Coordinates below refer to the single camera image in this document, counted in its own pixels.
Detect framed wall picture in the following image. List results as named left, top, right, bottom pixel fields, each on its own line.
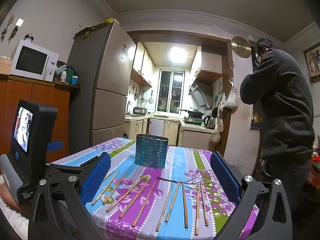
left=303, top=42, right=320, bottom=82

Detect floral striped tablecloth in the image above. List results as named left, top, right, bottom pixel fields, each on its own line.
left=51, top=137, right=259, bottom=240

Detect wooden upper kitchen cabinet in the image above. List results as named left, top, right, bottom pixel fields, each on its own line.
left=191, top=46, right=227, bottom=84

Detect dark green cloth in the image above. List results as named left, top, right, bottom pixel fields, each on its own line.
left=74, top=22, right=105, bottom=39

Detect orange wooden cabinet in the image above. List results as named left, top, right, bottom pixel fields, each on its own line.
left=0, top=73, right=81, bottom=163

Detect steel range hood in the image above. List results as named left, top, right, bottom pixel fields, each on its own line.
left=189, top=81, right=213, bottom=109

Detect gas stove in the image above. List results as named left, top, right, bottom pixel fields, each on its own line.
left=184, top=116, right=204, bottom=125

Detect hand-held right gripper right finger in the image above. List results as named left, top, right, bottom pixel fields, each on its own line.
left=211, top=151, right=293, bottom=240

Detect white microwave oven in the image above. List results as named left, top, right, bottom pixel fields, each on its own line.
left=9, top=40, right=59, bottom=82

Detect kitchen ceiling light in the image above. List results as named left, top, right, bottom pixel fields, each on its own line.
left=169, top=45, right=187, bottom=63

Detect kitchen window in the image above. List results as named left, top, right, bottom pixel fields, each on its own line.
left=157, top=70, right=186, bottom=113

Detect blue perforated utensil holder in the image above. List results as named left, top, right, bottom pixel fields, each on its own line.
left=135, top=133, right=170, bottom=170

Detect cream lower kitchen cabinets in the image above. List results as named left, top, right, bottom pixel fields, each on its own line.
left=124, top=116, right=215, bottom=150

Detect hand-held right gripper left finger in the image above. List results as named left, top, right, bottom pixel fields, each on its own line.
left=27, top=152, right=112, bottom=240

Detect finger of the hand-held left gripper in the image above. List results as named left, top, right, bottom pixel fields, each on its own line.
left=46, top=162, right=84, bottom=181

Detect cream kitchen cabinets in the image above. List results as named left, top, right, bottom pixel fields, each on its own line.
left=130, top=42, right=155, bottom=87
left=124, top=116, right=215, bottom=150

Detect cream upper kitchen cabinets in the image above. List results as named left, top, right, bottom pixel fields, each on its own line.
left=130, top=42, right=155, bottom=87

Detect beige cloth bag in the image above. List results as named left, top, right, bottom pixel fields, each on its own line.
left=211, top=116, right=224, bottom=144

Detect steel electric kettle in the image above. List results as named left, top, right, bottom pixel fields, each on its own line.
left=204, top=115, right=216, bottom=130

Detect person's left forearm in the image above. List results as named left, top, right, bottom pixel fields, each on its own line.
left=0, top=174, right=29, bottom=240

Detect hanging white cloth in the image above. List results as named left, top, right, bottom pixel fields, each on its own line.
left=216, top=92, right=227, bottom=120

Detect black wok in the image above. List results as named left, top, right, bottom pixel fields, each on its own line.
left=180, top=108, right=204, bottom=118

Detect row of wooden chopsticks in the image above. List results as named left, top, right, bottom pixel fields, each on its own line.
left=91, top=170, right=209, bottom=236

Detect white plastic bag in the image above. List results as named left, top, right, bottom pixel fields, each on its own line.
left=225, top=86, right=239, bottom=110

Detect beige container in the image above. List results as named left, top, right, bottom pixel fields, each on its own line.
left=0, top=57, right=13, bottom=76

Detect dark wall poster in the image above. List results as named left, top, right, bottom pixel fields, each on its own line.
left=251, top=102, right=262, bottom=130

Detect dark wooden sideboard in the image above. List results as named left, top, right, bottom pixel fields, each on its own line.
left=304, top=164, right=320, bottom=195

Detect grey refrigerator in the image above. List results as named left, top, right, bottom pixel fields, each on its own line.
left=67, top=21, right=137, bottom=144

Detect round gold wall plate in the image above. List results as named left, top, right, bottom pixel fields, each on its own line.
left=231, top=36, right=251, bottom=58

